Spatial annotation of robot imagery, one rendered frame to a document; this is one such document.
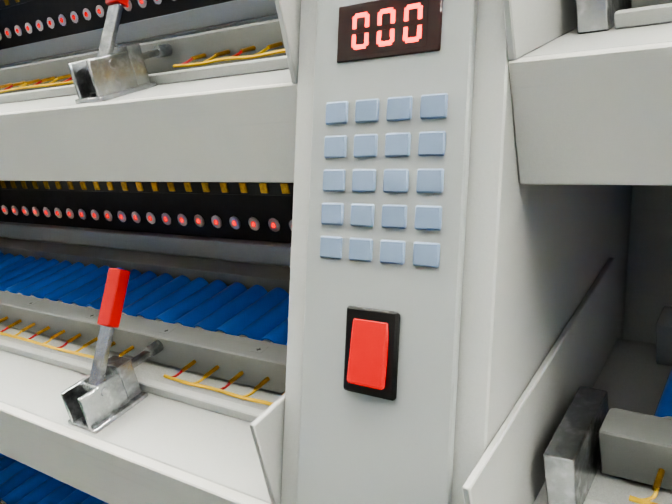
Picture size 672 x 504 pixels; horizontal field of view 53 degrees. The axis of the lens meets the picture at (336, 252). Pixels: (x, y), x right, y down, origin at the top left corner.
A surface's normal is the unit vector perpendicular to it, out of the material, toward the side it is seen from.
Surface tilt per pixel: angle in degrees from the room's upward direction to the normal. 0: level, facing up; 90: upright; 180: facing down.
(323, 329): 90
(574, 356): 90
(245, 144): 112
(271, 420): 90
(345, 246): 90
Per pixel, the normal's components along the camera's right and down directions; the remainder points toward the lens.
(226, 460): -0.18, -0.92
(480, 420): -0.58, 0.02
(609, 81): -0.56, 0.40
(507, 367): 0.81, 0.07
